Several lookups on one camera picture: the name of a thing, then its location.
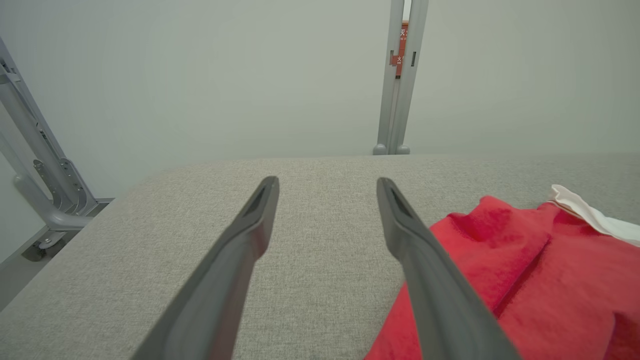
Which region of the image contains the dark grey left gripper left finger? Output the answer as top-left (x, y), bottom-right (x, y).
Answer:
top-left (131, 175), bottom-right (280, 360)

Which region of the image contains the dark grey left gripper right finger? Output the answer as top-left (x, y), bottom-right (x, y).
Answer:
top-left (376, 177), bottom-right (522, 360)

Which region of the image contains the red white lettered jersey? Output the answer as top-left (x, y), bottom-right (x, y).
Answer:
top-left (363, 184), bottom-right (640, 360)

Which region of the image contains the grey partition post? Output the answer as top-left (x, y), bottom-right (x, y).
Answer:
top-left (395, 0), bottom-right (430, 156)
top-left (372, 0), bottom-right (405, 156)

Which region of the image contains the grey metal stand frame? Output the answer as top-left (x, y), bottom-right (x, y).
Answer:
top-left (0, 37), bottom-right (117, 264)

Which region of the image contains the red wall sign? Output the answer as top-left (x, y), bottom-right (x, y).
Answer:
top-left (389, 20), bottom-right (410, 79)

